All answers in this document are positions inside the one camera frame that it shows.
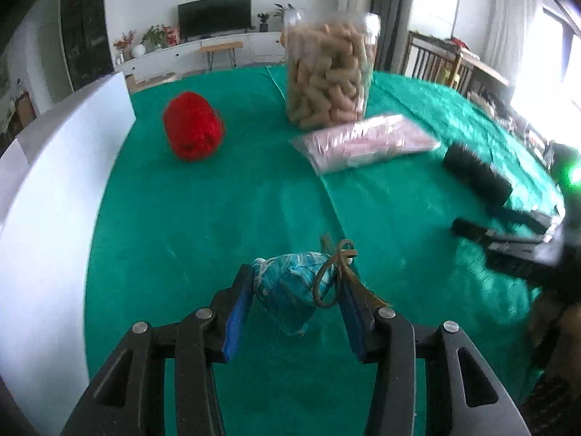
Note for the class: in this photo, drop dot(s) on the white sheer curtain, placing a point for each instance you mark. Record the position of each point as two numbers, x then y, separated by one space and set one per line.
510 22

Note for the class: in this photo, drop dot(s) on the red flowers bouquet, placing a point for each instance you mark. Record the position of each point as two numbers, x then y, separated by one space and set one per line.
125 41

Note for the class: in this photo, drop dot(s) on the white cardboard box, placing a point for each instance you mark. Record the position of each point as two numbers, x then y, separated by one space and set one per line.
45 236

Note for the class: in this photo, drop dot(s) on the white round vase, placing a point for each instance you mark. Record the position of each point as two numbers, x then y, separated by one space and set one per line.
138 51

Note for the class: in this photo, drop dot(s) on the grey curtain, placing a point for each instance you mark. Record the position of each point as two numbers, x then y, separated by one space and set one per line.
392 13

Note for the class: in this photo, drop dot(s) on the pink sheets plastic packet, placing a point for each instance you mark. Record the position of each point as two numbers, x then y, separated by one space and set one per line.
363 143

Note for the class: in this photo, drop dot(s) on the black roll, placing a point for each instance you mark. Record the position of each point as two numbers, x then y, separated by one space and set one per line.
476 172

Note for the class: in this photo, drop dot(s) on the wooden bench with metal legs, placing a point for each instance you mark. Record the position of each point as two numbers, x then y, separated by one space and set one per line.
221 47

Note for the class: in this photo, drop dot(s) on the green tablecloth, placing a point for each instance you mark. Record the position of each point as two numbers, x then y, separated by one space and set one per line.
227 204

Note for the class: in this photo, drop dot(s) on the clear jar of puffed snacks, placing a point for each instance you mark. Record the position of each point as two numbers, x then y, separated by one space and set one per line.
329 72

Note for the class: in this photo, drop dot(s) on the white tv cabinet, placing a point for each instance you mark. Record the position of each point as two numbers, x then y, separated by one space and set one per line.
181 57

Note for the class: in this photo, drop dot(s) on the red gift box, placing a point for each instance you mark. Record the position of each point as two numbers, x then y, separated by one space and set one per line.
172 36

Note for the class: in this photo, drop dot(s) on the cluttered side table items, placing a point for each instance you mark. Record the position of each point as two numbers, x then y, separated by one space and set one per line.
517 122

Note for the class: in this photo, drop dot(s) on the black television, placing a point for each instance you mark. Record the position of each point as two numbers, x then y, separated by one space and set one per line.
213 13

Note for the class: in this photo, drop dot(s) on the small potted plant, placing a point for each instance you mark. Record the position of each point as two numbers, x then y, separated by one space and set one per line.
263 22

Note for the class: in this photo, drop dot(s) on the wooden railing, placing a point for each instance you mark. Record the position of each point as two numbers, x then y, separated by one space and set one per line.
431 61

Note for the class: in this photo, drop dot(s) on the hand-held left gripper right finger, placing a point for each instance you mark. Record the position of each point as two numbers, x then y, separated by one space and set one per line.
354 327

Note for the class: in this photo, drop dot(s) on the black tall cabinet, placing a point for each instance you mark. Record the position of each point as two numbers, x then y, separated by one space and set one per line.
86 22

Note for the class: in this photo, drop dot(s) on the red yarn ball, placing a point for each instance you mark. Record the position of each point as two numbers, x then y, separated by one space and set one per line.
193 127

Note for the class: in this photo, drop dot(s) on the large potted plant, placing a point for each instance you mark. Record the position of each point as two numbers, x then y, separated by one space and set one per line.
283 11

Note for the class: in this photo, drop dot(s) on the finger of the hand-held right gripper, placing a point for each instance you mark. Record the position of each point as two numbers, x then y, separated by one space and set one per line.
476 231
522 219

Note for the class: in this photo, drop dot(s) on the teal patterned pouch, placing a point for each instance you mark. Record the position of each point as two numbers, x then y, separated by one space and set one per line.
290 290

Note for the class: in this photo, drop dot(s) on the bushy potted plant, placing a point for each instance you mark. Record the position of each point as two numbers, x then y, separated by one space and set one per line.
154 35

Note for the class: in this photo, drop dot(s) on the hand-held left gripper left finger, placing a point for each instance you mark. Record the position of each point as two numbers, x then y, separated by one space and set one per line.
238 327

